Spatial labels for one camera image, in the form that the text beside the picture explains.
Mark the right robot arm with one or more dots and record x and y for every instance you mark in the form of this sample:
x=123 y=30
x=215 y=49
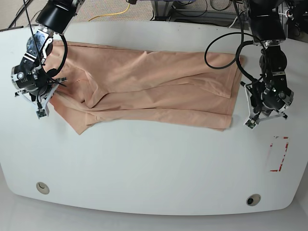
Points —
x=53 y=19

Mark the table grommet hole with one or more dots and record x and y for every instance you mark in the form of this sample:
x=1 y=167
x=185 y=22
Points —
x=253 y=200
x=42 y=188

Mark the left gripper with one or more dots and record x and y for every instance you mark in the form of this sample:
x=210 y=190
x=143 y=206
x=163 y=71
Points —
x=260 y=116

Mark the red tape rectangle marking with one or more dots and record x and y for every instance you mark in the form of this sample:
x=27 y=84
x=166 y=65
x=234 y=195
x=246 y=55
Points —
x=277 y=152

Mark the left table grommet hole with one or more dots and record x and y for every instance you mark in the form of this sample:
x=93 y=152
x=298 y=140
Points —
x=42 y=188

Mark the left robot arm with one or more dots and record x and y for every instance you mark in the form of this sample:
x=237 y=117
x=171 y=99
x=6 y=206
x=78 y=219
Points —
x=268 y=96

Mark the aluminium frame stand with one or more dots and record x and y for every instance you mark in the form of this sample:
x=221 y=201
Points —
x=212 y=12

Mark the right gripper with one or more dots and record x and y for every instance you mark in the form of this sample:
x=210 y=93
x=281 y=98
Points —
x=37 y=92

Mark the peach t-shirt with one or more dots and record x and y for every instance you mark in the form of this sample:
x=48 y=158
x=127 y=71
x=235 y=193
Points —
x=105 y=83

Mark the right table grommet hole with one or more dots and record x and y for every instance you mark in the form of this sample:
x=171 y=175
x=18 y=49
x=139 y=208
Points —
x=253 y=200

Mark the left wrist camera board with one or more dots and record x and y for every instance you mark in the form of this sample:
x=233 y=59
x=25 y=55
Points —
x=251 y=123

